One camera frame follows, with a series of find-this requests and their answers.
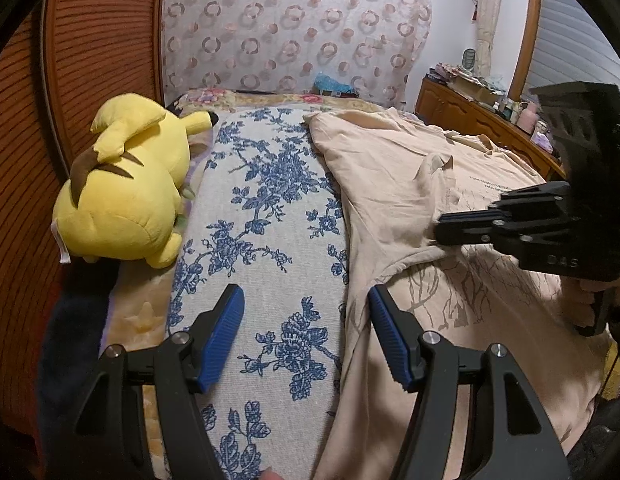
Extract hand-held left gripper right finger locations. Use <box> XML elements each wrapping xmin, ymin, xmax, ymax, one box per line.
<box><xmin>368</xmin><ymin>285</ymin><xmax>571</xmax><ymax>480</ymax></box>

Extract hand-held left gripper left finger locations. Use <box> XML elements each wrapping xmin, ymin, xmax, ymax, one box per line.
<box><xmin>64</xmin><ymin>284</ymin><xmax>246</xmax><ymax>480</ymax></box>

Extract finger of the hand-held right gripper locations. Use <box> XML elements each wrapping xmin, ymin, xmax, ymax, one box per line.
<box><xmin>489</xmin><ymin>180</ymin><xmax>575</xmax><ymax>223</ymax></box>
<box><xmin>435</xmin><ymin>207</ymin><xmax>535</xmax><ymax>247</ymax></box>

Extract beige t-shirt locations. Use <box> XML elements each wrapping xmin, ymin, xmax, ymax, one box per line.
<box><xmin>302</xmin><ymin>107</ymin><xmax>616</xmax><ymax>480</ymax></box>

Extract person's right hand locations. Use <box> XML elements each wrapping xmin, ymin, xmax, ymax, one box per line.
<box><xmin>562</xmin><ymin>276</ymin><xmax>616</xmax><ymax>337</ymax></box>

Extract pink thermos bottle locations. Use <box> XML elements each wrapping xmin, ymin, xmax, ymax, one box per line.
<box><xmin>518</xmin><ymin>101</ymin><xmax>540</xmax><ymax>133</ymax></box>

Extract wooden cabinet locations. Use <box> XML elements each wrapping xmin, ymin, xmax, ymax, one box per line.
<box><xmin>415</xmin><ymin>74</ymin><xmax>567</xmax><ymax>182</ymax></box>

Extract cardboard box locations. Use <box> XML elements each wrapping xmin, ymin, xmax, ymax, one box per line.
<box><xmin>452</xmin><ymin>77</ymin><xmax>506</xmax><ymax>105</ymax></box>

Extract blue floral white blanket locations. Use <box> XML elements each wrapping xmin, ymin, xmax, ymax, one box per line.
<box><xmin>165</xmin><ymin>105</ymin><xmax>351</xmax><ymax>480</ymax></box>

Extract dark blue cloth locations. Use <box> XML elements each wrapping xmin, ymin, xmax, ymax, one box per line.
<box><xmin>37</xmin><ymin>257</ymin><xmax>121</xmax><ymax>441</ymax></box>

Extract yellow plush toy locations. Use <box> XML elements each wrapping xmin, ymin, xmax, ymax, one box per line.
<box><xmin>52</xmin><ymin>92</ymin><xmax>221</xmax><ymax>268</ymax></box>

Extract cream lace curtain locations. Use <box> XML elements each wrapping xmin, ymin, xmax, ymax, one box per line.
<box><xmin>474</xmin><ymin>0</ymin><xmax>498</xmax><ymax>77</ymax></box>

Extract blue plastic bag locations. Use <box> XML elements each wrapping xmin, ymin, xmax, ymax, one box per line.
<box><xmin>313</xmin><ymin>73</ymin><xmax>359</xmax><ymax>98</ymax></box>

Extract red floral bedsheet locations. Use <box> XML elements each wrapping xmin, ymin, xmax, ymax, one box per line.
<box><xmin>166</xmin><ymin>87</ymin><xmax>391</xmax><ymax>117</ymax></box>

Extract sheer curtain with circles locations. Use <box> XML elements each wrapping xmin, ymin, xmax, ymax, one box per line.
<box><xmin>160</xmin><ymin>0</ymin><xmax>434</xmax><ymax>109</ymax></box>

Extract wooden louvre door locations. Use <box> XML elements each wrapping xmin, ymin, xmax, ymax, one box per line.
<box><xmin>0</xmin><ymin>0</ymin><xmax>169</xmax><ymax>441</ymax></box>

